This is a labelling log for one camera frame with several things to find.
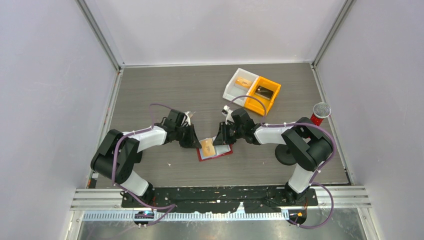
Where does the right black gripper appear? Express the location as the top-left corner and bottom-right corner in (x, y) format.
(212, 121), (245, 146)

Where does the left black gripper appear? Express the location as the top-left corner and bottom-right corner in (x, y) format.
(175, 123), (202, 149)

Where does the orange credit card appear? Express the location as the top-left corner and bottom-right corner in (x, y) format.
(200, 138), (216, 158)

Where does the red card holder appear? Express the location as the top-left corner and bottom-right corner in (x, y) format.
(196, 136), (233, 162)

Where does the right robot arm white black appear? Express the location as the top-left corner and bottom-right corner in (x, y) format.
(213, 108), (336, 205)

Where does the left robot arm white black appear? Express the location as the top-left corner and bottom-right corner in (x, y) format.
(90, 109), (201, 207)

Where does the orange card in white bin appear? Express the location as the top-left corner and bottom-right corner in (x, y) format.
(235, 77), (253, 89)

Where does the black card in orange bin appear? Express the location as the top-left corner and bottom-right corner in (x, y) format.
(254, 86), (274, 101)

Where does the white plastic bin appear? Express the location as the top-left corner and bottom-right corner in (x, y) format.
(222, 68), (259, 101)

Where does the orange plastic bin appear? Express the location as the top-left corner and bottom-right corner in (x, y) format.
(243, 76), (282, 116)

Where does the red microphone on black stand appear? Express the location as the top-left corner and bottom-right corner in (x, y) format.
(274, 102), (331, 166)

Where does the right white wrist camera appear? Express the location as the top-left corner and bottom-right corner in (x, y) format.
(221, 105), (234, 125)

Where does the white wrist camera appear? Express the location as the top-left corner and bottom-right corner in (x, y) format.
(221, 105), (234, 125)
(183, 111), (196, 126)

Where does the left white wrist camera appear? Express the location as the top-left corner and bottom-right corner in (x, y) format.
(183, 111), (196, 126)

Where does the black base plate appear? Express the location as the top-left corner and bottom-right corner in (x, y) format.
(140, 185), (318, 214)

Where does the aluminium front rail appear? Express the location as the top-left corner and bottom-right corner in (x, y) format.
(70, 186), (371, 222)

